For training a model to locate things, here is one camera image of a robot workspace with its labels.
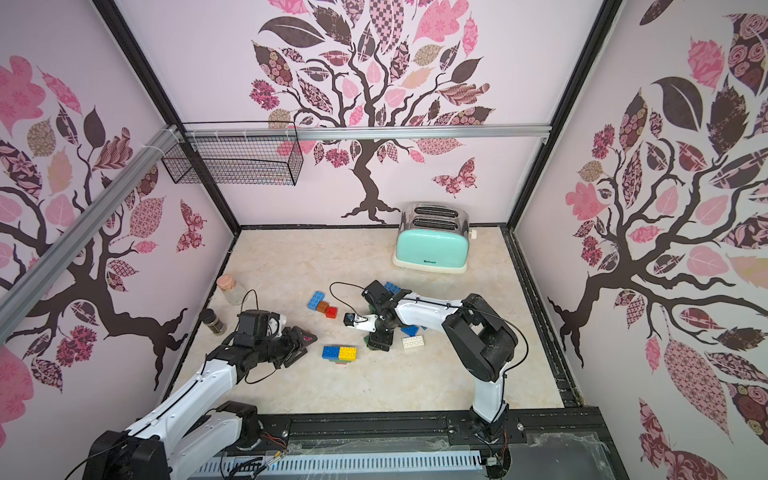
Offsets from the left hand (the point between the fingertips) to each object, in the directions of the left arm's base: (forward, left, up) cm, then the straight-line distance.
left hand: (315, 349), depth 83 cm
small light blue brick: (+18, +4, -4) cm, 19 cm away
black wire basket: (+54, +29, +29) cm, 68 cm away
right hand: (+8, -17, -5) cm, 19 cm away
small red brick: (+14, -2, -5) cm, 15 cm away
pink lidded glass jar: (+18, +29, +2) cm, 34 cm away
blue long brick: (-1, -4, +1) cm, 5 cm away
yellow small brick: (-1, -10, 0) cm, 10 cm away
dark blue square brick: (+7, -28, -4) cm, 29 cm away
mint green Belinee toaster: (+33, -36, +10) cm, 50 cm away
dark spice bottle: (+8, +32, +4) cm, 33 cm away
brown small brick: (+15, +1, -3) cm, 16 cm away
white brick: (+3, -28, -4) cm, 28 cm away
